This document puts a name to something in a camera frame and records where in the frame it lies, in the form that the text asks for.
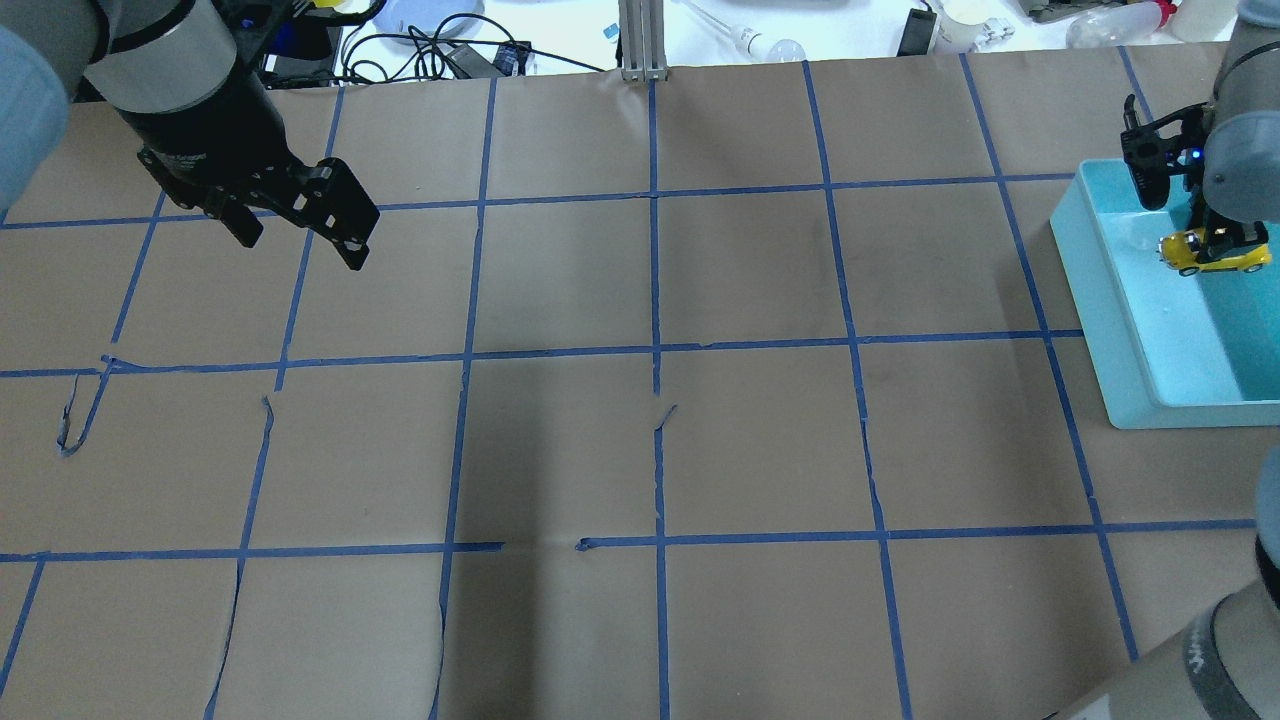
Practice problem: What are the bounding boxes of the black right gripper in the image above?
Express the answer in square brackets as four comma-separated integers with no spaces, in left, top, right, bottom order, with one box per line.
[1120,95,1248,265]

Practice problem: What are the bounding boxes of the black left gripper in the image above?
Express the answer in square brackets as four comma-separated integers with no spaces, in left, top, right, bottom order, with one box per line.
[119,76,380,272]

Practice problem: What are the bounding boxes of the yellow toy beetle car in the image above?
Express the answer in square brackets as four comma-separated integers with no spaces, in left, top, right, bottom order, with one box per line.
[1158,223,1274,277]

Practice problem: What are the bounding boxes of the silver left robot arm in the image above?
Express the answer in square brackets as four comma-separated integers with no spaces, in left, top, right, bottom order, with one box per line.
[1,1,380,270]

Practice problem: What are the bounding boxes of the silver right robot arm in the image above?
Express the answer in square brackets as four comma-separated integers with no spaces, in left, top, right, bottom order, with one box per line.
[1051,1,1277,719]

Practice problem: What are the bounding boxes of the brown paper table cover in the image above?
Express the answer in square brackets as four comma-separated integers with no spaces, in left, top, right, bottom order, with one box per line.
[3,44,1277,719]

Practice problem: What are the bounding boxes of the aluminium frame post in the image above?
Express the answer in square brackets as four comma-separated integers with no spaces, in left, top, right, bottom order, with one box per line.
[617,0,669,83]

